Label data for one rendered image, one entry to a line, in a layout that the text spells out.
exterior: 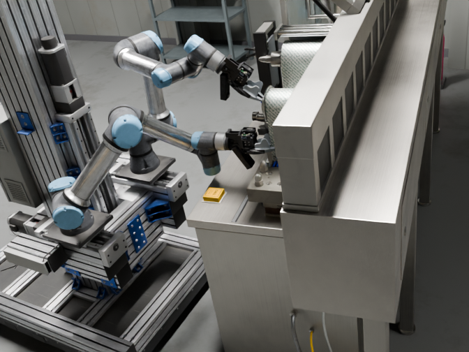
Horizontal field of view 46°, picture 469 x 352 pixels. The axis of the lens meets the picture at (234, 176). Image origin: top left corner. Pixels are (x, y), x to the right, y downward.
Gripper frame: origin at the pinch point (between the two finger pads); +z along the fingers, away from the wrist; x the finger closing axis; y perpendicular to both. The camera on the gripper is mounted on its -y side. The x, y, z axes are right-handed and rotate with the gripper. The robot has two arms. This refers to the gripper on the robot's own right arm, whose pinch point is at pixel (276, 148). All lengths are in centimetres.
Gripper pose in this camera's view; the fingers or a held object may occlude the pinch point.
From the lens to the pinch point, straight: 217.7
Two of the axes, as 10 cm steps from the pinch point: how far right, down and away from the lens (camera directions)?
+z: 9.3, 0.7, -3.7
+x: 3.4, -5.5, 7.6
